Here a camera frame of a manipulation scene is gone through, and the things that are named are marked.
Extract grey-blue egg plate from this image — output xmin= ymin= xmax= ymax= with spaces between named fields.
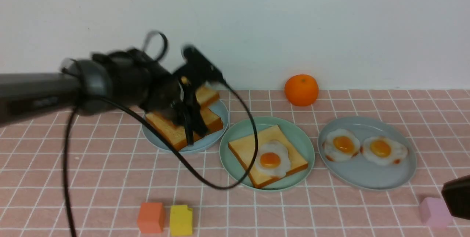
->
xmin=318 ymin=116 xmax=417 ymax=191

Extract dark object at edge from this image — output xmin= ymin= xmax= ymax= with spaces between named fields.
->
xmin=441 ymin=175 xmax=470 ymax=220

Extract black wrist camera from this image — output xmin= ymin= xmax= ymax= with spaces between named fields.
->
xmin=173 ymin=44 xmax=225 ymax=88

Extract mint green plate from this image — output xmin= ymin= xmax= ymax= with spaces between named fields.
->
xmin=219 ymin=117 xmax=315 ymax=192

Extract pink foam cube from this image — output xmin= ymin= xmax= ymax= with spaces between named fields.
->
xmin=419 ymin=197 xmax=453 ymax=228

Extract black cable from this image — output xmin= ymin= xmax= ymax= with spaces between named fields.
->
xmin=61 ymin=30 xmax=259 ymax=237

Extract fried egg left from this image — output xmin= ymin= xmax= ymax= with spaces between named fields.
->
xmin=322 ymin=129 xmax=361 ymax=162

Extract fried egg right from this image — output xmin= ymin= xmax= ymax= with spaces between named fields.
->
xmin=361 ymin=136 xmax=408 ymax=166

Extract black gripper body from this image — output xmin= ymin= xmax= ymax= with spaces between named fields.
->
xmin=110 ymin=48 xmax=208 ymax=145

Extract orange fruit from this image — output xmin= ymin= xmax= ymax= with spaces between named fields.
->
xmin=284 ymin=74 xmax=319 ymax=107

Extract light blue bread plate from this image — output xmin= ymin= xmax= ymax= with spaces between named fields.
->
xmin=141 ymin=100 xmax=230 ymax=154

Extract yellow foam cube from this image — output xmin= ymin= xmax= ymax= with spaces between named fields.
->
xmin=169 ymin=205 xmax=193 ymax=237

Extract toast slice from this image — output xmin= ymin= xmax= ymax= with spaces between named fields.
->
xmin=229 ymin=125 xmax=307 ymax=187
xmin=145 ymin=108 xmax=223 ymax=151
xmin=195 ymin=85 xmax=220 ymax=109

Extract orange foam cube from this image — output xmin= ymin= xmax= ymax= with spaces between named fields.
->
xmin=137 ymin=202 xmax=166 ymax=235

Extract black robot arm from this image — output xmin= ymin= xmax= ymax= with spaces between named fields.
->
xmin=0 ymin=47 xmax=214 ymax=144

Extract fried egg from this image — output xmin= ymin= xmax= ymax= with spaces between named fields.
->
xmin=254 ymin=140 xmax=292 ymax=178
xmin=361 ymin=136 xmax=408 ymax=166
xmin=322 ymin=129 xmax=361 ymax=162

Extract fried egg front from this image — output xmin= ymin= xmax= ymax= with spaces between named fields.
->
xmin=254 ymin=140 xmax=292 ymax=178

